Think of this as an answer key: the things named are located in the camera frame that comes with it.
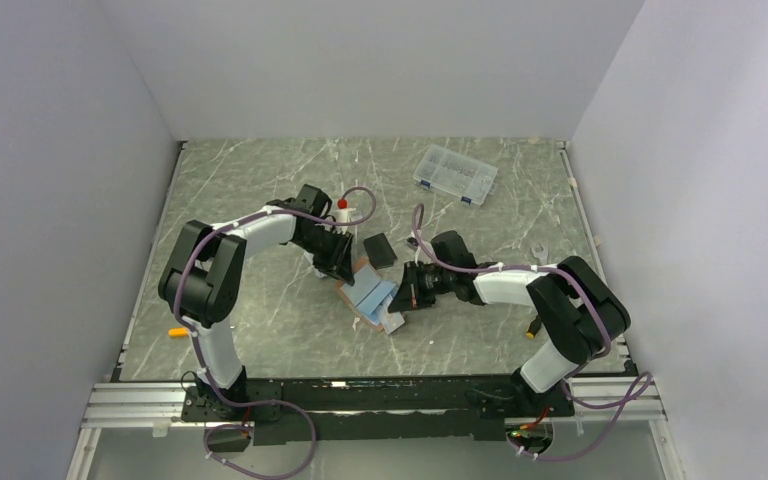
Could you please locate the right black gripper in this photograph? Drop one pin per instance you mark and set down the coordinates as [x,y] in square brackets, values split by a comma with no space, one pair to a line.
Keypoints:
[410,295]

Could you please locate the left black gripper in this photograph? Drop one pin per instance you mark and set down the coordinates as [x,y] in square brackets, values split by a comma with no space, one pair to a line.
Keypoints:
[338,264]

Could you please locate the brown leather card holder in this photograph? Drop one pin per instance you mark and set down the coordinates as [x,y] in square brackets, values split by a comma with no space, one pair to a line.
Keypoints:
[369,295]

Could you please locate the silver credit cards stack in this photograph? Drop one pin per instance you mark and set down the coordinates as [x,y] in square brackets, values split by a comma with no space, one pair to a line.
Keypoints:
[392,322]

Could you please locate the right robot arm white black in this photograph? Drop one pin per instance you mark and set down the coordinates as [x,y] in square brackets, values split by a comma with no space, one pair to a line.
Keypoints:
[578,311]

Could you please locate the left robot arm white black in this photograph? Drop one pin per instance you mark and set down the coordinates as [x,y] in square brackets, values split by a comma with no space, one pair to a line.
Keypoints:
[202,279]

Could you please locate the black credit cards stack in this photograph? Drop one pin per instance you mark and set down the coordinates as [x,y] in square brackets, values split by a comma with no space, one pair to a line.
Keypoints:
[379,251]

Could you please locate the black yellow screwdriver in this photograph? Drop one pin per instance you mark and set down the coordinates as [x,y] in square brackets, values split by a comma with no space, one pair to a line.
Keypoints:
[534,328]

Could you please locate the clear plastic organizer box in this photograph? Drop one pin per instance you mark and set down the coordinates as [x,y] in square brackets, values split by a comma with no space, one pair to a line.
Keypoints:
[447,172]

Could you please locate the silver wrench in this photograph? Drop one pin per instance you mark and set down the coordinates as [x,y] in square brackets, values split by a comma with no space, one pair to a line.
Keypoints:
[541,253]

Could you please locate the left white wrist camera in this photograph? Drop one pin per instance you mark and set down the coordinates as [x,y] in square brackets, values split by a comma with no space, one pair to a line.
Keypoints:
[344,214]

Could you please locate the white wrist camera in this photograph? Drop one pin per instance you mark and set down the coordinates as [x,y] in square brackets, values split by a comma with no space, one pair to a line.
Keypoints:
[344,214]
[417,245]

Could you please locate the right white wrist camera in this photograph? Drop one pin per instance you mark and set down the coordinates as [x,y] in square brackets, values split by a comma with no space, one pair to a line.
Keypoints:
[417,245]

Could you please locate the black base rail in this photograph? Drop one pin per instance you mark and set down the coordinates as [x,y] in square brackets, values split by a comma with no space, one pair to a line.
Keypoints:
[480,407]

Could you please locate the yellow handled screwdriver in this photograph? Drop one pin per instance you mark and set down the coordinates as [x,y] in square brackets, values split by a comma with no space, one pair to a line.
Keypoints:
[180,332]

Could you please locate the aluminium frame rail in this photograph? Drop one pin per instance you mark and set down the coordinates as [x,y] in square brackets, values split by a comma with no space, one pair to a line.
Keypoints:
[157,407]

